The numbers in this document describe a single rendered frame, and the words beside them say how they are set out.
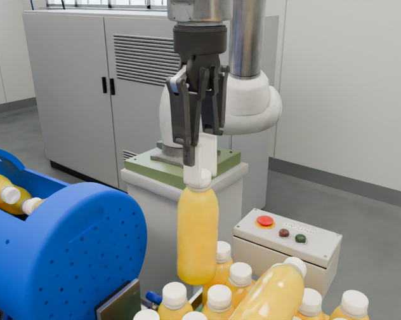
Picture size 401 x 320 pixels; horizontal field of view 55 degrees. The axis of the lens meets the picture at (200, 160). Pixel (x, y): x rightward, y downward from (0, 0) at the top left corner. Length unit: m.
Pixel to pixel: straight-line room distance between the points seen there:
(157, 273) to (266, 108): 0.71
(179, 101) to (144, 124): 2.25
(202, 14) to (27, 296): 0.48
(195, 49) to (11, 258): 0.43
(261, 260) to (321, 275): 0.12
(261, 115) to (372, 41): 2.06
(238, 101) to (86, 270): 0.70
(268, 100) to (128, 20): 1.65
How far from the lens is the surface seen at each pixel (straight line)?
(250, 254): 0.84
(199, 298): 0.85
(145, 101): 2.72
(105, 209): 0.71
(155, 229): 1.36
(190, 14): 0.52
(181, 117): 0.53
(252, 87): 1.19
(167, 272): 1.42
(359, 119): 3.32
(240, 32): 1.15
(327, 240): 0.82
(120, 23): 2.79
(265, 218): 0.84
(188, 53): 0.53
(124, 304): 0.77
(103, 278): 0.78
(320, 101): 3.40
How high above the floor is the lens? 1.54
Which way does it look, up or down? 23 degrees down
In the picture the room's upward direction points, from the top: straight up
